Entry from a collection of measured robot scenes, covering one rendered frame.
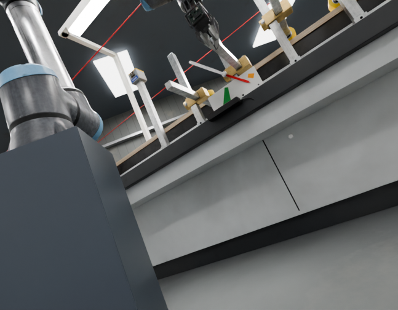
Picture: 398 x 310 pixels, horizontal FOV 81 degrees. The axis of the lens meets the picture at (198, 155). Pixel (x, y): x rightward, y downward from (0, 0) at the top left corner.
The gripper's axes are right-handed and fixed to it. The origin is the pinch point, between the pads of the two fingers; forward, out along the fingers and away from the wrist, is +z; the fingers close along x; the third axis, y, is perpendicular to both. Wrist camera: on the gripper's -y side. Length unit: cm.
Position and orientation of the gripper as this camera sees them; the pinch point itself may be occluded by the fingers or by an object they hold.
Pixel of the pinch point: (216, 47)
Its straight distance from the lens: 94.3
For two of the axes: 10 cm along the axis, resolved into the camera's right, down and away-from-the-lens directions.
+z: 3.8, 8.9, -2.4
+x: 7.7, -4.5, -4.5
